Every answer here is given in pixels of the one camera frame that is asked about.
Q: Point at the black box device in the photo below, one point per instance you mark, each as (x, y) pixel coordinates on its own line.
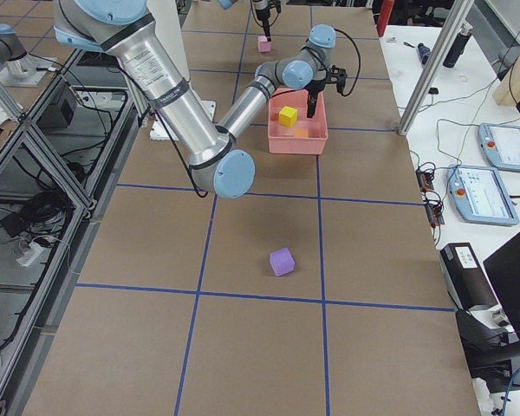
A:
(467, 285)

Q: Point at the yellow foam block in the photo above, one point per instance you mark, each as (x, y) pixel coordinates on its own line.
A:
(287, 116)

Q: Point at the teach pendant tablet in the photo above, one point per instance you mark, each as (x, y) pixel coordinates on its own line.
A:
(480, 196)
(501, 145)

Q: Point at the purple foam block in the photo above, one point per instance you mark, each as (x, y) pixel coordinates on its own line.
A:
(282, 262)

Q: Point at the near teach pendant tablet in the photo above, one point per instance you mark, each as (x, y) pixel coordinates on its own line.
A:
(480, 196)

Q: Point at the pink foam block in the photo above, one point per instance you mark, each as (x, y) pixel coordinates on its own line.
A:
(263, 44)

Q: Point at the far teach pendant tablet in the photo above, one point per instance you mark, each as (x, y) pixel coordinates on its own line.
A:
(501, 145)

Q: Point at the black cylinder bottle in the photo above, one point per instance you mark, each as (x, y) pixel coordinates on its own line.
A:
(458, 46)

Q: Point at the pink plastic bin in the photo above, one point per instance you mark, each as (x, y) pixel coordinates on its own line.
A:
(281, 140)

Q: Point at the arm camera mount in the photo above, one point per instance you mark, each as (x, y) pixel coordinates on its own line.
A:
(338, 77)

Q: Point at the orange foam block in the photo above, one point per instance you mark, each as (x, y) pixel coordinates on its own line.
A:
(301, 133)

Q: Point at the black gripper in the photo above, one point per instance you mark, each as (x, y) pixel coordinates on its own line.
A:
(262, 9)
(315, 86)

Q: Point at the black monitor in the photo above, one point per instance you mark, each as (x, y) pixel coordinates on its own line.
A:
(503, 269)

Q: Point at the aluminium frame post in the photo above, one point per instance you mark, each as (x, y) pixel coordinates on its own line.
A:
(447, 35)

